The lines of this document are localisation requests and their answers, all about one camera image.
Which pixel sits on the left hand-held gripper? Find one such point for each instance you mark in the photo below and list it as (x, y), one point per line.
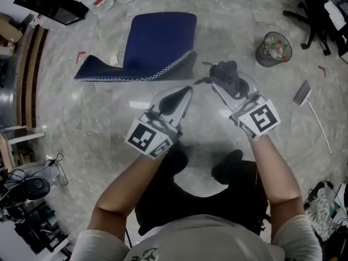
(144, 139)

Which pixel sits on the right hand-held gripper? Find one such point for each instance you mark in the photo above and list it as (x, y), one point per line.
(261, 117)

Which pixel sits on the dark grey cloth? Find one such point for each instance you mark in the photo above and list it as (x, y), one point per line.
(228, 77)

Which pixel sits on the dark blue fabric chair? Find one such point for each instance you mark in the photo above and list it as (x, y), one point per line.
(160, 42)

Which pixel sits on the person's right forearm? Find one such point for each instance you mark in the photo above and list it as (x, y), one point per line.
(277, 178)

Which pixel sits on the person's left forearm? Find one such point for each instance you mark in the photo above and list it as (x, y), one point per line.
(127, 189)

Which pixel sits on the black office chair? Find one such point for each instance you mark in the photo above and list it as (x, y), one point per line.
(315, 15)

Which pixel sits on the person's left black shoe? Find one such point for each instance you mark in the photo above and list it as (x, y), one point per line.
(176, 156)

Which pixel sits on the person's black shoe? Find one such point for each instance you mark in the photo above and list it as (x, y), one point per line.
(227, 164)
(176, 156)

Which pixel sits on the white paper scrap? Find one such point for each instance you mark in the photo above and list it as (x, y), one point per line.
(114, 61)

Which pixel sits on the person's right black shoe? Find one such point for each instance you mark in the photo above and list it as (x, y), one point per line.
(227, 164)

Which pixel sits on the person's black trousers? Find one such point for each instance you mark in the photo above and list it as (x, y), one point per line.
(206, 200)

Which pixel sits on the white folded garment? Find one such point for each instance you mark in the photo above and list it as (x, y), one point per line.
(335, 15)

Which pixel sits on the person's white t-shirt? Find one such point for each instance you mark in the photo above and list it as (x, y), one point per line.
(204, 241)

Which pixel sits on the brown wooden step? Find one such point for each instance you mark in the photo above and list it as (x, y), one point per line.
(31, 77)

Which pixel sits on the patterned fabric bag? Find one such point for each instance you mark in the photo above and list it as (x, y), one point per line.
(320, 213)

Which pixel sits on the black round device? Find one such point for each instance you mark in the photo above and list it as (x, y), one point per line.
(35, 186)

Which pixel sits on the small wooden table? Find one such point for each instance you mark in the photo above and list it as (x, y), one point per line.
(16, 137)

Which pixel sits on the brown cardboard sheet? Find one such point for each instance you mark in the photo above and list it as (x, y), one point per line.
(9, 28)

